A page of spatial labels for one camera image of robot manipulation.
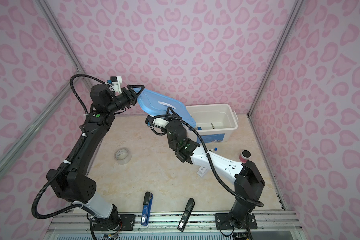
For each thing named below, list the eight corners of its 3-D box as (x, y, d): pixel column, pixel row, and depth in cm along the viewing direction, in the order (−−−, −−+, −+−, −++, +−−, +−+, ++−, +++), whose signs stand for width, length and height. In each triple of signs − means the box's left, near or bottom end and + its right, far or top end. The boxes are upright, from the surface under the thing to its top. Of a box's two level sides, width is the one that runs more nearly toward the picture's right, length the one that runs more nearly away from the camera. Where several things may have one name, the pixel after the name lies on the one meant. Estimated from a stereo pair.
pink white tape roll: (240, 162, 96) (243, 158, 91) (238, 154, 100) (240, 149, 95) (249, 162, 96) (252, 158, 91) (247, 154, 100) (249, 149, 95)
